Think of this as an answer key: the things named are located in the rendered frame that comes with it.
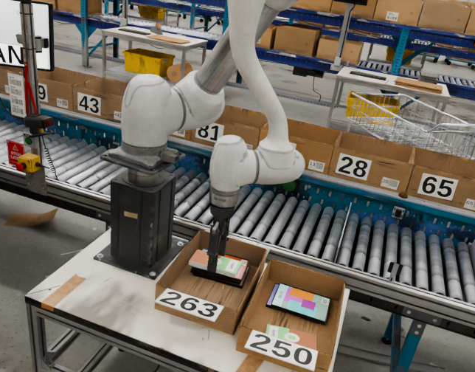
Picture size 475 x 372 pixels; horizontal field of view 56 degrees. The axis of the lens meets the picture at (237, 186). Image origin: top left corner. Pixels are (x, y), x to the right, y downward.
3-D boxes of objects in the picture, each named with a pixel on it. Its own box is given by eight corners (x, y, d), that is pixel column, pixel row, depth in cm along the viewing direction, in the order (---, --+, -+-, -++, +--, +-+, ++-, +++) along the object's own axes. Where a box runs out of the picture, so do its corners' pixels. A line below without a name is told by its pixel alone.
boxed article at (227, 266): (197, 252, 153) (197, 249, 153) (241, 265, 150) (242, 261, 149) (188, 264, 147) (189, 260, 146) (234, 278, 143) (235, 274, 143)
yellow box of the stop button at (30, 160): (15, 171, 212) (14, 157, 209) (29, 165, 220) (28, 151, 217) (41, 178, 209) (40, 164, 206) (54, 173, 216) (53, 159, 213)
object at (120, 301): (24, 302, 149) (23, 295, 147) (122, 224, 199) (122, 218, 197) (321, 420, 123) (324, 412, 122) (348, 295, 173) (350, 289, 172)
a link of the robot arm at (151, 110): (111, 135, 155) (112, 71, 146) (155, 128, 167) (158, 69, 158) (137, 151, 145) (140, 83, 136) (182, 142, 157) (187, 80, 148)
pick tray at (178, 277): (153, 308, 149) (154, 284, 145) (197, 249, 183) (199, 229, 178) (233, 336, 143) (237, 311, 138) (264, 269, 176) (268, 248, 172)
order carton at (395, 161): (327, 176, 234) (333, 146, 227) (335, 158, 259) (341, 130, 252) (404, 195, 224) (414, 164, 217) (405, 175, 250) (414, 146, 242)
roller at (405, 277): (397, 292, 182) (400, 282, 180) (400, 232, 227) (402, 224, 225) (409, 296, 181) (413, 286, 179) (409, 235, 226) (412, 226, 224)
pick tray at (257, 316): (234, 350, 137) (238, 325, 133) (265, 279, 171) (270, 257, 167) (326, 381, 131) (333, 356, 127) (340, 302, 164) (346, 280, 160)
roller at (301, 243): (288, 259, 194) (290, 249, 191) (311, 208, 239) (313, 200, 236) (299, 263, 192) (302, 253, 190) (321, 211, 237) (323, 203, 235)
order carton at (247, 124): (189, 142, 254) (192, 113, 246) (209, 128, 279) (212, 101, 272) (255, 159, 244) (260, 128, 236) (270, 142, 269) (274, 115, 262)
